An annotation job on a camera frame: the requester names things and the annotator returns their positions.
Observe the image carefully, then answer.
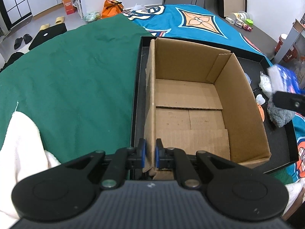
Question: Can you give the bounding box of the white charger box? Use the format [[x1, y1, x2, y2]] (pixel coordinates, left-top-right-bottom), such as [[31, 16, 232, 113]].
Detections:
[[225, 17, 235, 24]]

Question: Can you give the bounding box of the black slipper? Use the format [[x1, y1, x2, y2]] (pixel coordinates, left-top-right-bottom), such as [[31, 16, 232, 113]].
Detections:
[[23, 34, 33, 44], [14, 37, 23, 50]]

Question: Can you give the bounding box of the brown cardboard box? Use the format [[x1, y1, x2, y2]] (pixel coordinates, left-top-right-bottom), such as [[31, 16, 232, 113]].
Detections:
[[144, 38, 271, 178]]

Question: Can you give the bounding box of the white cup with red label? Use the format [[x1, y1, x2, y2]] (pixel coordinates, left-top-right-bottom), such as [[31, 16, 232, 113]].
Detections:
[[275, 33, 287, 53]]

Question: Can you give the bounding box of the black shallow tray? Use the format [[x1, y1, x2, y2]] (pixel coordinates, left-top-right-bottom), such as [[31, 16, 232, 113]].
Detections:
[[130, 36, 299, 174]]

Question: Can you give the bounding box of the burger plush toy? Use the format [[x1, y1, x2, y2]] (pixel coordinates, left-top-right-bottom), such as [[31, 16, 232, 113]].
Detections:
[[257, 104, 265, 122]]

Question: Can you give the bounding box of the blue patterned blanket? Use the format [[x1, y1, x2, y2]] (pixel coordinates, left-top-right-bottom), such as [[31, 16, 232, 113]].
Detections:
[[123, 5, 304, 184]]

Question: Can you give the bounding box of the grey-blue plush toy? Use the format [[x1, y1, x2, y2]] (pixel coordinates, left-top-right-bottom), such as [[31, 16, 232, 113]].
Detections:
[[267, 100, 296, 128]]

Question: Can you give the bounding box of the yellow slipper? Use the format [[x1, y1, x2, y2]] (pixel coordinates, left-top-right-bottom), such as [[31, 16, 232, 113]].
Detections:
[[55, 16, 65, 25], [39, 23, 50, 31]]

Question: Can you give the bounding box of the orange bag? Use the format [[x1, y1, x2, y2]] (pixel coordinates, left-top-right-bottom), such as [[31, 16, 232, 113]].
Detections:
[[101, 0, 124, 19]]

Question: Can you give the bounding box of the white fluffy blanket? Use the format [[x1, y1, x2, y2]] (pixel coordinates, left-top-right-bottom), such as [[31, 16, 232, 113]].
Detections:
[[1, 112, 60, 228]]

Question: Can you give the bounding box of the green plastic lid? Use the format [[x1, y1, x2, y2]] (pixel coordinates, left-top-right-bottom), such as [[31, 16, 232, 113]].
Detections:
[[245, 19, 254, 27]]

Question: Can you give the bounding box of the white fluff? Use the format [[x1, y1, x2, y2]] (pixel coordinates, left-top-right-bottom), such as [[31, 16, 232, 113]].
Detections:
[[258, 71, 272, 99]]

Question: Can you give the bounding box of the orange cardboard box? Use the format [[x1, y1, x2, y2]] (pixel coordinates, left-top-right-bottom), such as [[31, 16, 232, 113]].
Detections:
[[62, 0, 76, 15]]

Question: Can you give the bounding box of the blue tissue pack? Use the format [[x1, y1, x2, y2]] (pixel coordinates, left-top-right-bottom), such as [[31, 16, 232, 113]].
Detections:
[[267, 64, 301, 94]]

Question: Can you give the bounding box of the green cloth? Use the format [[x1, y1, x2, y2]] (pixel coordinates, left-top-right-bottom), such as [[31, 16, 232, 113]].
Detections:
[[1, 15, 148, 163]]

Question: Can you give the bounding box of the white plastic container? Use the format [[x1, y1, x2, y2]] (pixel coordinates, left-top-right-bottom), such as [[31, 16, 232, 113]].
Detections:
[[229, 11, 250, 22]]

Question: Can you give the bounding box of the black laptop bag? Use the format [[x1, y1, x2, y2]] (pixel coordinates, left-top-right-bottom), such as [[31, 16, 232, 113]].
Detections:
[[28, 23, 67, 51]]

